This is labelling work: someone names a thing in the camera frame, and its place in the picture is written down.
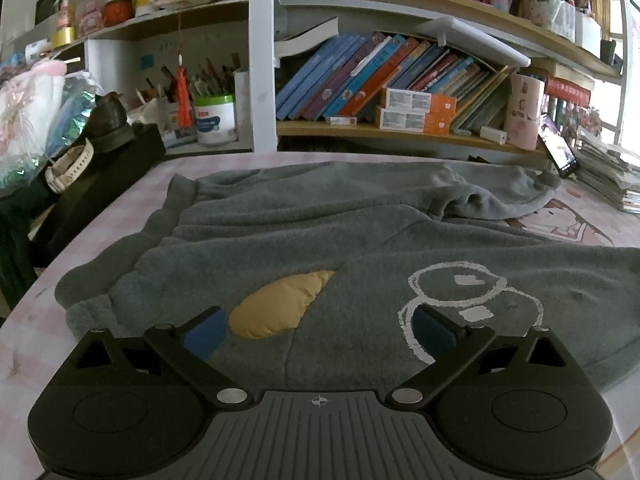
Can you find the orange white carton box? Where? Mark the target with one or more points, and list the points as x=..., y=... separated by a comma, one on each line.
x=412, y=121
x=417, y=100

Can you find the white wrist watch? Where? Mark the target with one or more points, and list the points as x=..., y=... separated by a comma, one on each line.
x=67, y=167

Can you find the stack of magazines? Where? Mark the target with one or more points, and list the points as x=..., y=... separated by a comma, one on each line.
x=605, y=170

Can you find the white jar green lid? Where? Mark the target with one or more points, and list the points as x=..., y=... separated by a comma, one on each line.
x=215, y=122

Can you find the red paper banner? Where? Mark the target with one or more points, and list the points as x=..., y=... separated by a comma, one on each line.
x=567, y=91

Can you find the pile of plastic bags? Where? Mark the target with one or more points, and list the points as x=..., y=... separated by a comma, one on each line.
x=30, y=110

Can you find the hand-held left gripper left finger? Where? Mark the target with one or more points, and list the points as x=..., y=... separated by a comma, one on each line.
x=204, y=336

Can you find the black smartphone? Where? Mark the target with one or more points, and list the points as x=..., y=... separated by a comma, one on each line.
x=561, y=152

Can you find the white storage containers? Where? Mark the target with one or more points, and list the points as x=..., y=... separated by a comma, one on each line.
x=565, y=17

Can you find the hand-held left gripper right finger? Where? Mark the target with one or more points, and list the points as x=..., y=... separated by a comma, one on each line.
x=433, y=333

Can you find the bunch of pens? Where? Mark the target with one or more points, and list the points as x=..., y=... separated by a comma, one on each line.
x=210, y=80

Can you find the row of colourful books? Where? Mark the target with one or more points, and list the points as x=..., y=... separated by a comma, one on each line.
x=340, y=75

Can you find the white wooden bookshelf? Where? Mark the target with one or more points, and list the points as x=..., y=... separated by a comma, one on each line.
x=262, y=60

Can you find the thick dark book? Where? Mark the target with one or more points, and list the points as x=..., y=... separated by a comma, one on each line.
x=305, y=35

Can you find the small white block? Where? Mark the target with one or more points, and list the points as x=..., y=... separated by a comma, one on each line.
x=493, y=133

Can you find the red tassel ornament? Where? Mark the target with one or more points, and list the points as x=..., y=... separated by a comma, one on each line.
x=183, y=95

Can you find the red round jar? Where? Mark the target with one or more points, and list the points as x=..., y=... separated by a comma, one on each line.
x=118, y=10

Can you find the small flat white box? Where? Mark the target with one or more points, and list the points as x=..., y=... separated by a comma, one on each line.
x=341, y=120

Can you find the pink printed cup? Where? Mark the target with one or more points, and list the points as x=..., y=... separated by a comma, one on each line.
x=522, y=110

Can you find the grey fleece sweater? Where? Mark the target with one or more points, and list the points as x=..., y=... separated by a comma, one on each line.
x=350, y=220

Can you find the black box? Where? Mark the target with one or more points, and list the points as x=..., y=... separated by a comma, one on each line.
x=105, y=200

